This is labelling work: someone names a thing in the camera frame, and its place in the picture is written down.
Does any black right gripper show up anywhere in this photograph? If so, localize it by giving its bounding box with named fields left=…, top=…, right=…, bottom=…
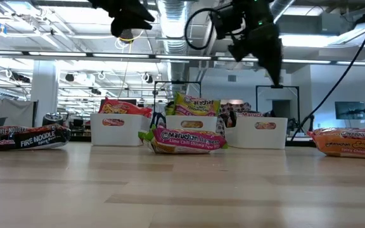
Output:
left=227, top=28, right=284, bottom=89

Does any white plastic bin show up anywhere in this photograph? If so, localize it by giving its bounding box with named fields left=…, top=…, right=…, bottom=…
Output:
left=165, top=115, right=218, bottom=131
left=90, top=113, right=151, bottom=147
left=224, top=116, right=288, bottom=150

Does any white building column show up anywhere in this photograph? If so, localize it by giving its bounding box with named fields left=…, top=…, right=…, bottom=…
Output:
left=31, top=60, right=58, bottom=127

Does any black tyre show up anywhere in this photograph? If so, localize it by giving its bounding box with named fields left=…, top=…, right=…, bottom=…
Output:
left=42, top=113, right=65, bottom=127

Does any grey partition cloth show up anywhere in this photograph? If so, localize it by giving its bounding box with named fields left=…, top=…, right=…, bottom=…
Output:
left=0, top=99, right=39, bottom=127

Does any black ceiling camera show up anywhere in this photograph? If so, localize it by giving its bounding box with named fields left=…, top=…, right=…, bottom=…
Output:
left=118, top=31, right=136, bottom=44

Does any black background frame stand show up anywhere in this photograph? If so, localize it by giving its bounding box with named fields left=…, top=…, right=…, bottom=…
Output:
left=255, top=84, right=300, bottom=118

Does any silver ventilation duct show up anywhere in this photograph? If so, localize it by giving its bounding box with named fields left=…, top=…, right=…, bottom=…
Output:
left=157, top=0, right=191, bottom=96

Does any black wrist camera cable loop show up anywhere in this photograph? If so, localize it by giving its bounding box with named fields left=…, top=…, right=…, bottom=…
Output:
left=184, top=7, right=217, bottom=51

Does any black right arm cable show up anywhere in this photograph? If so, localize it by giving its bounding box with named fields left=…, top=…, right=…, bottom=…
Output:
left=291, top=8, right=365, bottom=142

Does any black rail with light strips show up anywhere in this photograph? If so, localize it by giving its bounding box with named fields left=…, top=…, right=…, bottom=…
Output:
left=0, top=49, right=365, bottom=68

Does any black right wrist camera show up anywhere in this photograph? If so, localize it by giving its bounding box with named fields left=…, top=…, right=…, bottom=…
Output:
left=210, top=5, right=234, bottom=41

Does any dark wall monitor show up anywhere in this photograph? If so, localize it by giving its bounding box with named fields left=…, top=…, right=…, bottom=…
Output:
left=334, top=101, right=365, bottom=120

